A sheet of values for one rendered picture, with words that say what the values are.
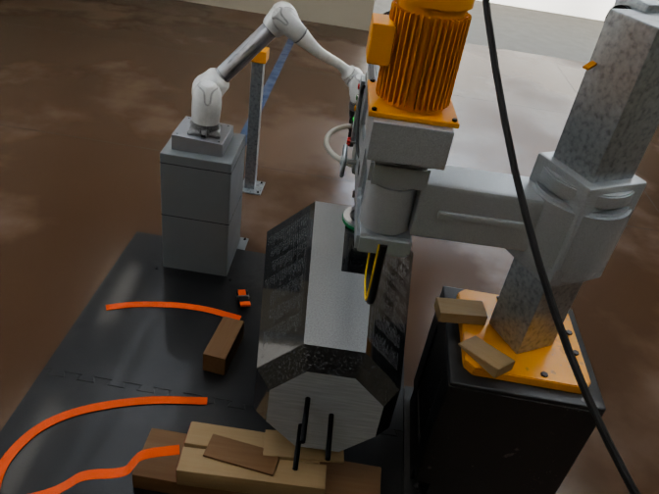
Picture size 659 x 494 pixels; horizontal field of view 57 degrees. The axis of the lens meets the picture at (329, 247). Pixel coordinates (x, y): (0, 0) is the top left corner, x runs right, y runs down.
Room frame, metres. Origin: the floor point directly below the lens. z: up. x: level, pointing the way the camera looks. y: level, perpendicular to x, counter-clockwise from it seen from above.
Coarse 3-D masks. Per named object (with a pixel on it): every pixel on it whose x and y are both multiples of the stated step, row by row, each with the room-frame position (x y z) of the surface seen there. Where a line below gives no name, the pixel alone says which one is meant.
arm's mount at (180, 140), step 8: (184, 120) 3.19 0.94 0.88; (176, 128) 3.05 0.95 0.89; (184, 128) 3.07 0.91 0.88; (224, 128) 3.18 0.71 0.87; (232, 128) 3.24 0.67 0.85; (176, 136) 2.97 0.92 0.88; (184, 136) 2.97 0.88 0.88; (192, 136) 2.99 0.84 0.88; (200, 136) 3.01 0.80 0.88; (224, 136) 3.07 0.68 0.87; (176, 144) 2.97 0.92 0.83; (184, 144) 2.97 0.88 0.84; (192, 144) 2.97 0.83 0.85; (200, 144) 2.97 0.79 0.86; (208, 144) 2.97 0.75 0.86; (216, 144) 2.97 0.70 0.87; (224, 144) 3.01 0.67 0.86; (192, 152) 2.97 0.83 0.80; (200, 152) 2.97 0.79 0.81; (208, 152) 2.97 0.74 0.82; (216, 152) 2.97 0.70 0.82; (224, 152) 3.02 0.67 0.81
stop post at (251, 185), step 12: (264, 48) 4.07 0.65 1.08; (252, 60) 4.00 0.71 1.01; (264, 60) 3.99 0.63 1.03; (252, 72) 4.02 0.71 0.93; (264, 72) 4.08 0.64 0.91; (252, 84) 4.02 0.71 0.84; (252, 96) 4.02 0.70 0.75; (252, 108) 4.02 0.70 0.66; (252, 120) 4.02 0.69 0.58; (252, 132) 4.02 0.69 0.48; (252, 144) 4.02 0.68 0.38; (252, 156) 4.02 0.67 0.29; (252, 168) 4.02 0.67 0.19; (252, 180) 4.02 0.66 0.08; (252, 192) 3.96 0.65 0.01
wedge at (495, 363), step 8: (464, 344) 1.78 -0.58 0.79; (472, 344) 1.78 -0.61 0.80; (480, 344) 1.79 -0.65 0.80; (488, 344) 1.79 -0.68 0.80; (472, 352) 1.73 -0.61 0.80; (480, 352) 1.73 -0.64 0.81; (488, 352) 1.74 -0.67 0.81; (496, 352) 1.74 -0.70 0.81; (480, 360) 1.70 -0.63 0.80; (488, 360) 1.69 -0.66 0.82; (496, 360) 1.69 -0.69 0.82; (504, 360) 1.69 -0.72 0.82; (512, 360) 1.70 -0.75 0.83; (488, 368) 1.66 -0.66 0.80; (496, 368) 1.64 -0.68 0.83; (504, 368) 1.66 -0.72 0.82; (512, 368) 1.69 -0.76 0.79; (496, 376) 1.64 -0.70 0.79
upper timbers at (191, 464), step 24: (192, 432) 1.60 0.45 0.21; (216, 432) 1.62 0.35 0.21; (240, 432) 1.64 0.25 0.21; (264, 432) 1.66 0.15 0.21; (192, 456) 1.49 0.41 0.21; (192, 480) 1.42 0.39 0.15; (216, 480) 1.42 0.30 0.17; (240, 480) 1.43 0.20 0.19; (264, 480) 1.44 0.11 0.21; (288, 480) 1.45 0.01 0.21; (312, 480) 1.47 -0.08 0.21
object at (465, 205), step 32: (448, 192) 1.80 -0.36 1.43; (480, 192) 1.81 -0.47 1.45; (512, 192) 1.84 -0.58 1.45; (544, 192) 1.85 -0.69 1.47; (416, 224) 1.80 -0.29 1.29; (448, 224) 1.80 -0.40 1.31; (480, 224) 1.81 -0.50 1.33; (512, 224) 1.80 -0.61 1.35; (544, 224) 1.79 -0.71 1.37; (608, 224) 1.75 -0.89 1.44; (544, 256) 1.77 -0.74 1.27; (576, 256) 1.74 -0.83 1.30; (608, 256) 1.81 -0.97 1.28
